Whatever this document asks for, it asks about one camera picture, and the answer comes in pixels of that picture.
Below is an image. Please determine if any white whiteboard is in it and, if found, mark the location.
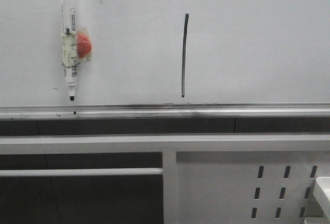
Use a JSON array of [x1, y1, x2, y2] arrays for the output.
[[1, 0, 329, 107]]

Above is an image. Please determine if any white perforated metal frame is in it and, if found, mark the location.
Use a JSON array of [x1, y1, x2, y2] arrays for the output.
[[1, 134, 329, 223]]

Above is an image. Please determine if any white plastic tray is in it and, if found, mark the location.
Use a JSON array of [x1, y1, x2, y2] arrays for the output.
[[313, 177, 330, 220]]

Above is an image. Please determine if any white black whiteboard marker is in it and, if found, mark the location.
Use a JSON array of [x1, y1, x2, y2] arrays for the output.
[[60, 0, 78, 101]]

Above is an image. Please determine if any aluminium whiteboard tray rail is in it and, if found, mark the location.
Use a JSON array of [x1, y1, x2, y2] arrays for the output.
[[1, 103, 329, 120]]

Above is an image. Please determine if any red round magnet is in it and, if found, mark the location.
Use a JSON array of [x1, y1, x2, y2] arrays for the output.
[[77, 32, 92, 58]]

